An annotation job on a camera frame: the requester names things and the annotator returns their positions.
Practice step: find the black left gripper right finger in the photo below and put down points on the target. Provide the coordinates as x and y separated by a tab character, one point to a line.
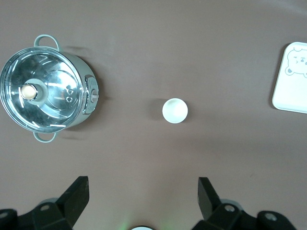
216	213

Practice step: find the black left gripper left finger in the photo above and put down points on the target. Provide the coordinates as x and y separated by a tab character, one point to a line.
62	210

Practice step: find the white cup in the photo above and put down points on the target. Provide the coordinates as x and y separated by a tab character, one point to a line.
175	110

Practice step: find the glass pot lid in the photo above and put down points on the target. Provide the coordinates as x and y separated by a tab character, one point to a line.
55	79

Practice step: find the white tray with bear print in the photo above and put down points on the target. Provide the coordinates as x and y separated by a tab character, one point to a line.
290	93

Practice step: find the pale green electric cooking pot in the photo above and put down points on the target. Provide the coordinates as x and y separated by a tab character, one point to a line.
82	69

